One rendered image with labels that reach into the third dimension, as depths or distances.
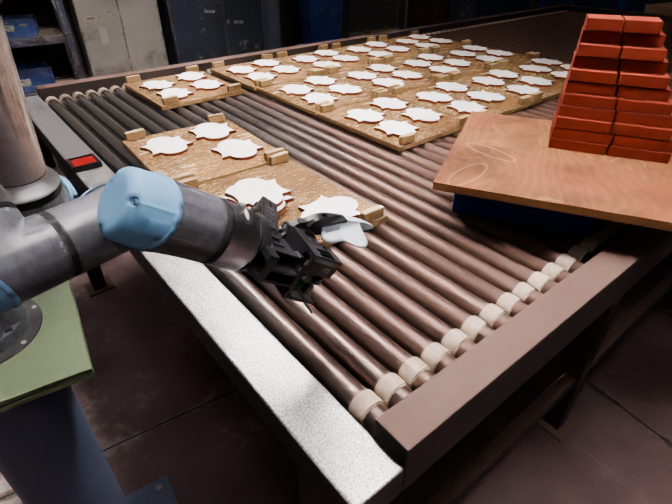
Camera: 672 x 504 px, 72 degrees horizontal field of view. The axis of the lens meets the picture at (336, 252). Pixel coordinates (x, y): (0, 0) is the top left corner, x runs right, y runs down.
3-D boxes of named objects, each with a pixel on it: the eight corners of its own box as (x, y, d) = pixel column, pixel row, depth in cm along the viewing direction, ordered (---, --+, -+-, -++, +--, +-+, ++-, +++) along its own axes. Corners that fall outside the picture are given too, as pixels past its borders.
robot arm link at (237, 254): (184, 236, 55) (221, 181, 52) (216, 245, 58) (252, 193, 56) (206, 278, 50) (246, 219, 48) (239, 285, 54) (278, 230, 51)
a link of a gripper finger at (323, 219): (345, 239, 66) (290, 256, 62) (339, 232, 67) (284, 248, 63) (349, 213, 63) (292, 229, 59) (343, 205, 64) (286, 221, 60)
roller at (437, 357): (442, 392, 72) (447, 371, 70) (85, 101, 197) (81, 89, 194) (462, 377, 75) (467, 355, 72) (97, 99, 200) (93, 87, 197)
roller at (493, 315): (499, 347, 80) (505, 327, 77) (121, 94, 205) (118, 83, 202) (516, 335, 83) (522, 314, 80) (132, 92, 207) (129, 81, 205)
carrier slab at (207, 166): (170, 195, 117) (169, 190, 116) (122, 145, 144) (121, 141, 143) (289, 161, 134) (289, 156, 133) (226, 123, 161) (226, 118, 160)
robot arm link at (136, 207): (102, 163, 47) (143, 157, 41) (196, 197, 55) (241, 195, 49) (82, 239, 46) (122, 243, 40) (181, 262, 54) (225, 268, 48)
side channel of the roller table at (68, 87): (46, 112, 190) (37, 89, 185) (42, 109, 194) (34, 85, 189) (562, 17, 400) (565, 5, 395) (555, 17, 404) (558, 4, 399)
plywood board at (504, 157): (714, 239, 81) (719, 230, 80) (432, 189, 97) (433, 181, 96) (668, 141, 119) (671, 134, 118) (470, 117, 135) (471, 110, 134)
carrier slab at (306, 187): (252, 279, 89) (251, 272, 88) (171, 198, 115) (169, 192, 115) (387, 221, 106) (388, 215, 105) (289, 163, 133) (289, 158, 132)
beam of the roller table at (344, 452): (353, 537, 57) (354, 512, 54) (20, 113, 190) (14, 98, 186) (401, 493, 61) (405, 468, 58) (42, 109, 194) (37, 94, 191)
